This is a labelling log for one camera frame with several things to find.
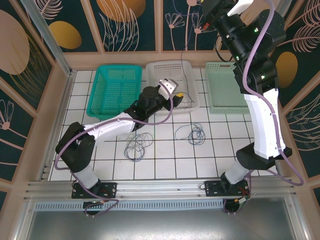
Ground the white plastic basket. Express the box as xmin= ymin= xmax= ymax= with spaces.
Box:
xmin=145 ymin=59 xmax=201 ymax=116

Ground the teal plastic basket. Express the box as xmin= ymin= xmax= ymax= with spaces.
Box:
xmin=86 ymin=65 xmax=143 ymax=121

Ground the thin blue cable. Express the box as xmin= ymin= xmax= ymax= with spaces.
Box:
xmin=174 ymin=123 xmax=206 ymax=146

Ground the thin white cable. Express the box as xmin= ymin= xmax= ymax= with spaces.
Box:
xmin=126 ymin=132 xmax=151 ymax=156

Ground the cable pile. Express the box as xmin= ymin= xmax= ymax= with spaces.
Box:
xmin=124 ymin=139 xmax=148 ymax=161

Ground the mint green plastic basket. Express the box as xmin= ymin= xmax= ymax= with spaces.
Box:
xmin=204 ymin=61 xmax=255 ymax=115

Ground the steel sheet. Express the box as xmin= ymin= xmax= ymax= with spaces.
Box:
xmin=14 ymin=209 xmax=308 ymax=240

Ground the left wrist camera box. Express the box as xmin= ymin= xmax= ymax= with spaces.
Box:
xmin=158 ymin=78 xmax=179 ymax=98

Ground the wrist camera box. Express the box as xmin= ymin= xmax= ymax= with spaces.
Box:
xmin=226 ymin=0 xmax=254 ymax=17
xmin=158 ymin=78 xmax=179 ymax=98

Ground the aluminium frame post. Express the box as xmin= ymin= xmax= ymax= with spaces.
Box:
xmin=246 ymin=0 xmax=292 ymax=73
xmin=19 ymin=0 xmax=76 ymax=77

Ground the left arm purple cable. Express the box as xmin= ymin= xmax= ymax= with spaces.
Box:
xmin=53 ymin=82 xmax=175 ymax=218

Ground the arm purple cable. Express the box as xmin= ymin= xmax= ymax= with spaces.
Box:
xmin=223 ymin=0 xmax=305 ymax=215
xmin=53 ymin=82 xmax=175 ymax=218

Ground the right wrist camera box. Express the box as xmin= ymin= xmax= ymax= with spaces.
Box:
xmin=226 ymin=0 xmax=254 ymax=17

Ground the aluminium mounting rail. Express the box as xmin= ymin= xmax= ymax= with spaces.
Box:
xmin=23 ymin=177 xmax=297 ymax=201

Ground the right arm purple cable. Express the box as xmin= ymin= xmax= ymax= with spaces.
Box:
xmin=223 ymin=0 xmax=305 ymax=215

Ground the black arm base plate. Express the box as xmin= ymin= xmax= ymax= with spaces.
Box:
xmin=71 ymin=181 xmax=118 ymax=200
xmin=204 ymin=179 xmax=251 ymax=198

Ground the grey slotted cable duct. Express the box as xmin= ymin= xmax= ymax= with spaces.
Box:
xmin=33 ymin=199 xmax=227 ymax=212

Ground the black cable port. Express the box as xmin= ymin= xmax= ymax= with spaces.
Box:
xmin=223 ymin=197 xmax=252 ymax=215
xmin=83 ymin=199 xmax=112 ymax=217

